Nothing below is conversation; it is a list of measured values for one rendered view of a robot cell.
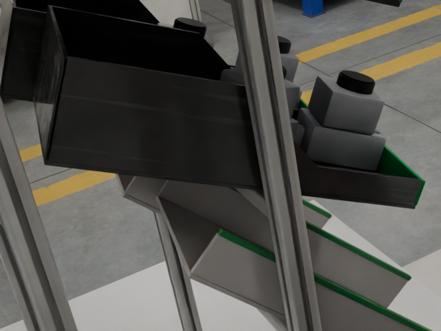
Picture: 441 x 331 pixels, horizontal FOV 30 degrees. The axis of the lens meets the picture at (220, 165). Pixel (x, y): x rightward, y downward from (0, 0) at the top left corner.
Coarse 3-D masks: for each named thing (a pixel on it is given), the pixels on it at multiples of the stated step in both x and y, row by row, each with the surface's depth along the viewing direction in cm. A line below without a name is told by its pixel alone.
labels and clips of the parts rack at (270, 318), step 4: (0, 216) 54; (0, 220) 55; (4, 224) 54; (4, 228) 54; (260, 312) 69; (264, 312) 68; (264, 316) 68; (268, 316) 67; (272, 316) 66; (268, 320) 68; (272, 320) 67; (276, 320) 66; (280, 320) 65; (284, 320) 65; (272, 324) 67; (276, 324) 66; (280, 324) 65; (284, 324) 65; (276, 328) 66; (280, 328) 65; (284, 328) 65
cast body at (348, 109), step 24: (312, 96) 67; (336, 96) 64; (360, 96) 64; (312, 120) 65; (336, 120) 64; (360, 120) 65; (312, 144) 65; (336, 144) 65; (360, 144) 66; (384, 144) 66; (360, 168) 67
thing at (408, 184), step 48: (48, 48) 58; (96, 48) 64; (144, 48) 65; (192, 48) 66; (48, 96) 55; (96, 96) 52; (144, 96) 53; (192, 96) 54; (240, 96) 55; (48, 144) 53; (96, 144) 53; (144, 144) 54; (192, 144) 55; (240, 144) 56; (336, 192) 60; (384, 192) 61
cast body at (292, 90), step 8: (224, 72) 61; (232, 72) 61; (240, 72) 61; (224, 80) 61; (232, 80) 61; (240, 80) 60; (288, 88) 61; (296, 88) 62; (288, 96) 62; (296, 96) 62; (288, 104) 62; (296, 120) 64; (296, 128) 64
